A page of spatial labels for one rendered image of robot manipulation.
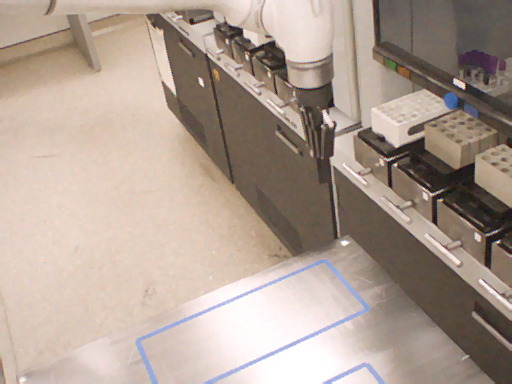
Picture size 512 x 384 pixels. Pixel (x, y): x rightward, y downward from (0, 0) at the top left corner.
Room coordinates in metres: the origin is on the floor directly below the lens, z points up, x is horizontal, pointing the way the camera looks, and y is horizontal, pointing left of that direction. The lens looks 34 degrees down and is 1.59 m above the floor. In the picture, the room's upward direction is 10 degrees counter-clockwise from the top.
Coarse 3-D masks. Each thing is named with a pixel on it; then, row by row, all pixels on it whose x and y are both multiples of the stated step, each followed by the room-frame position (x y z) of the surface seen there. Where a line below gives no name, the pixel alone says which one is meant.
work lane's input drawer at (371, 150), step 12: (360, 132) 1.29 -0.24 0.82; (372, 132) 1.29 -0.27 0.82; (360, 144) 1.28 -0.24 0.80; (372, 144) 1.24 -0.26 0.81; (384, 144) 1.23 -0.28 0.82; (408, 144) 1.21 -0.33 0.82; (360, 156) 1.28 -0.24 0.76; (372, 156) 1.23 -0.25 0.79; (384, 156) 1.20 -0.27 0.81; (396, 156) 1.19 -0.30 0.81; (408, 156) 1.20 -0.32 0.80; (348, 168) 1.26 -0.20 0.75; (372, 168) 1.24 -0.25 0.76; (384, 168) 1.19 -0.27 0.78; (360, 180) 1.21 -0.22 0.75; (384, 180) 1.19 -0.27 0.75
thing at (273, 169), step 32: (352, 0) 1.48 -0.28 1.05; (352, 32) 1.48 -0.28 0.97; (352, 64) 1.48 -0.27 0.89; (224, 96) 2.15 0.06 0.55; (256, 96) 1.85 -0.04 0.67; (352, 96) 1.48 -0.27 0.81; (224, 128) 2.22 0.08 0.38; (256, 128) 1.89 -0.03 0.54; (288, 128) 1.65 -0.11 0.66; (352, 128) 1.47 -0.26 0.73; (256, 160) 1.94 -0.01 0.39; (288, 160) 1.68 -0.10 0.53; (256, 192) 2.00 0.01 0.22; (288, 192) 1.72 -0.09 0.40; (320, 192) 1.50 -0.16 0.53; (288, 224) 1.77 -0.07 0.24; (320, 224) 1.53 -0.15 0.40
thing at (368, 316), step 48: (336, 240) 0.94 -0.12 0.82; (240, 288) 0.86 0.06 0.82; (288, 288) 0.84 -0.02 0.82; (336, 288) 0.82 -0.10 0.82; (384, 288) 0.80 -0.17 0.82; (144, 336) 0.79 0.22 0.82; (192, 336) 0.77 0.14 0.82; (240, 336) 0.75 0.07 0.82; (288, 336) 0.73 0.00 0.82; (336, 336) 0.72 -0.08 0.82; (384, 336) 0.70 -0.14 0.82; (432, 336) 0.68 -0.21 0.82
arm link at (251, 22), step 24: (72, 0) 1.01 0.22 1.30; (96, 0) 1.03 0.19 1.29; (120, 0) 1.05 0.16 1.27; (144, 0) 1.07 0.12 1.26; (168, 0) 1.12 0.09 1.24; (192, 0) 1.19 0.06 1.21; (216, 0) 1.26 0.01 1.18; (240, 0) 1.28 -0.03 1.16; (264, 0) 1.27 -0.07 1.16; (240, 24) 1.28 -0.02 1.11
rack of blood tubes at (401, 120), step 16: (416, 96) 1.34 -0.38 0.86; (432, 96) 1.31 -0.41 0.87; (384, 112) 1.29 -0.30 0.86; (400, 112) 1.27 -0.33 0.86; (416, 112) 1.25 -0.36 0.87; (432, 112) 1.24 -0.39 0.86; (448, 112) 1.32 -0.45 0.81; (384, 128) 1.25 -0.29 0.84; (400, 128) 1.22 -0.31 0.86; (416, 128) 1.28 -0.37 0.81; (400, 144) 1.21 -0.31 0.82
